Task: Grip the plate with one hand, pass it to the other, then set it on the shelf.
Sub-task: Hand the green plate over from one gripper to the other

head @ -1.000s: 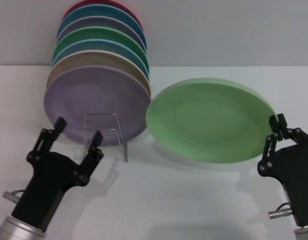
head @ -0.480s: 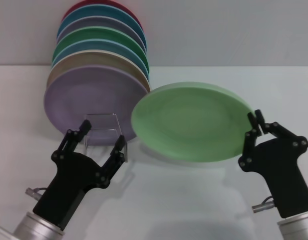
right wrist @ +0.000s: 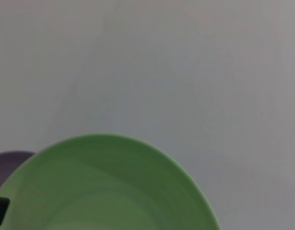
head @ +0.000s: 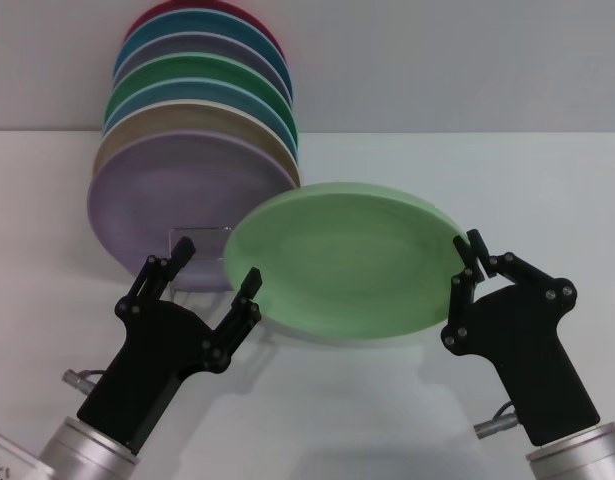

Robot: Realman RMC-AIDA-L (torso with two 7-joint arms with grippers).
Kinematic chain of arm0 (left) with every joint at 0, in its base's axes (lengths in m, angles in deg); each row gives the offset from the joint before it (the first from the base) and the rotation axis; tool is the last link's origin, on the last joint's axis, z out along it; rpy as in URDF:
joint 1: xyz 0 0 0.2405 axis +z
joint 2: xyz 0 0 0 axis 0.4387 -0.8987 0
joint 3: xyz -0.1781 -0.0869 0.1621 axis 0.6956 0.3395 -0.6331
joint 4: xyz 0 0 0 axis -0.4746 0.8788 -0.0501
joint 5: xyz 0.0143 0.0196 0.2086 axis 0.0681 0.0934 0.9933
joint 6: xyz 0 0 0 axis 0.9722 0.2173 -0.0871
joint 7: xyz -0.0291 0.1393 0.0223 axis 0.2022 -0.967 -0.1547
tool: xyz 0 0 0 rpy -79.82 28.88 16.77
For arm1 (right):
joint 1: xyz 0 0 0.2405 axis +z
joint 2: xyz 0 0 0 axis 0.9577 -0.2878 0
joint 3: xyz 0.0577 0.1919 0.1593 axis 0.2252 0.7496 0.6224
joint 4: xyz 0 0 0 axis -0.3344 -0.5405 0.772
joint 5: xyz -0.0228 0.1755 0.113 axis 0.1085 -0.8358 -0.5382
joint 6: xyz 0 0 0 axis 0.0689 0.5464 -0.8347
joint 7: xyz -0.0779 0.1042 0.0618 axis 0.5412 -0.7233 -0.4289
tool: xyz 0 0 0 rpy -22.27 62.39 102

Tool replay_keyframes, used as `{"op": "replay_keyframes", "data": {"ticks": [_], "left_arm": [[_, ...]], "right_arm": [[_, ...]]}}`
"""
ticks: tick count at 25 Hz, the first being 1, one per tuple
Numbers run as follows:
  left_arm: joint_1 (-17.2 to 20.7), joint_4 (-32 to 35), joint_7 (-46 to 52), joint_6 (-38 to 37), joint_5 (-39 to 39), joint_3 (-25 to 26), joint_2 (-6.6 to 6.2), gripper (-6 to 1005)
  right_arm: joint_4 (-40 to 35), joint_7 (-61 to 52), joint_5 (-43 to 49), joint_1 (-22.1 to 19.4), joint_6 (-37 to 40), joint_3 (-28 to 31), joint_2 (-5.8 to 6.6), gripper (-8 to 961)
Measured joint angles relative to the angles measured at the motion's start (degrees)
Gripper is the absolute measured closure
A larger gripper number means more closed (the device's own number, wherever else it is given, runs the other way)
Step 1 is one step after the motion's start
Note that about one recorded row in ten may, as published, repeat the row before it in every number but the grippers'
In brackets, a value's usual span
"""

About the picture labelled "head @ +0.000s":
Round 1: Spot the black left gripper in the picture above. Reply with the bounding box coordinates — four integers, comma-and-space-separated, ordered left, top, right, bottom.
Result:
76, 236, 263, 457

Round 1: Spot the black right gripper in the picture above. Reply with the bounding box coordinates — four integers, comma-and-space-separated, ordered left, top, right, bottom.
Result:
439, 229, 602, 447

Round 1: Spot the light green plate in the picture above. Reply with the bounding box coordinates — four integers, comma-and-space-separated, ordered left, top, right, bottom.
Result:
222, 181, 466, 344

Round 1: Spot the clear acrylic plate rack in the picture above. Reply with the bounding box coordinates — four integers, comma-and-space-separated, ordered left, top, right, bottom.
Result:
166, 224, 234, 302

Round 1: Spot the lavender plate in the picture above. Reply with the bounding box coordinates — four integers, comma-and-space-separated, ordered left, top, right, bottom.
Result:
86, 129, 298, 294

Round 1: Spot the beige plate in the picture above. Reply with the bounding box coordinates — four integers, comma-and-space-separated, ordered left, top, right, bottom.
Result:
91, 99, 303, 190

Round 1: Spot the light blue plate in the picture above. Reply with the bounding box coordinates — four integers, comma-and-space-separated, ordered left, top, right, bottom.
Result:
101, 74, 301, 162

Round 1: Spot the dark green plate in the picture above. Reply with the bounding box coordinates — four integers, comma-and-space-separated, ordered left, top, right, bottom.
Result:
104, 49, 298, 137

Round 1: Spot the grey purple plate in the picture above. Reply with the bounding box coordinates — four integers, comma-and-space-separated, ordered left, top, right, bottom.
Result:
111, 32, 294, 107

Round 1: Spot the teal blue plate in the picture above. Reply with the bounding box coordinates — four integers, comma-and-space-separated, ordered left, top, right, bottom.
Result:
112, 8, 293, 97

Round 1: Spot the red plate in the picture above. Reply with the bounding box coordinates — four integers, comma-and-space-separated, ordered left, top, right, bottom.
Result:
124, 0, 287, 66

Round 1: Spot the right gripper cable connector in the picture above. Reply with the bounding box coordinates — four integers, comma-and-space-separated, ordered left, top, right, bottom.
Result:
474, 397, 524, 437

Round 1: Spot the gripper cable connector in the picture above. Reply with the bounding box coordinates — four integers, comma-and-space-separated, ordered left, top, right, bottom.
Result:
61, 367, 107, 390
474, 397, 524, 437

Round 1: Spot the left gripper cable connector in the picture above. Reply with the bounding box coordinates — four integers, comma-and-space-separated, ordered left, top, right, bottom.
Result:
61, 367, 107, 390

